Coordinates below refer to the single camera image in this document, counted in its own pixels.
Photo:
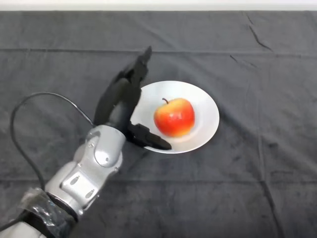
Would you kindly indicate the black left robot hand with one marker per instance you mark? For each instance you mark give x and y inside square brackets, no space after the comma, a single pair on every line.
[119,104]

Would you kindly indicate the red yellow apple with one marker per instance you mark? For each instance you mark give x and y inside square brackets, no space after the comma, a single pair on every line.
[174,117]

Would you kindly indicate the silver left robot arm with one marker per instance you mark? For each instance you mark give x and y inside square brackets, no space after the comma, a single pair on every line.
[79,173]

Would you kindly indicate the white round plate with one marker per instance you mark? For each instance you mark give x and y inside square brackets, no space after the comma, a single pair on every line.
[203,116]

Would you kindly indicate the black cloth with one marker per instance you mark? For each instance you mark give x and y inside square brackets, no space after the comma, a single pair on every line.
[198,198]

